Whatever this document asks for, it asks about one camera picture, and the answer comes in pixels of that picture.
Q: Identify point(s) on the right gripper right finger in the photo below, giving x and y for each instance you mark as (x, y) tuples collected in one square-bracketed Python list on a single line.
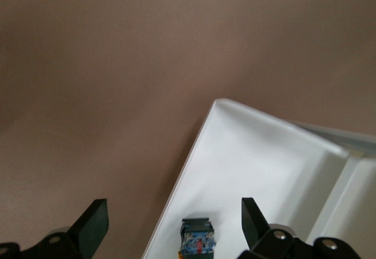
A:
[(252, 226)]

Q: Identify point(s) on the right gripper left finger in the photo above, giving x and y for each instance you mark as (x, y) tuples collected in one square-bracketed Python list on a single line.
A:
[(91, 226)]

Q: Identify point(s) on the green push button switch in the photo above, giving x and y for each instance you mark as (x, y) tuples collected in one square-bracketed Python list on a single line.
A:
[(196, 238)]

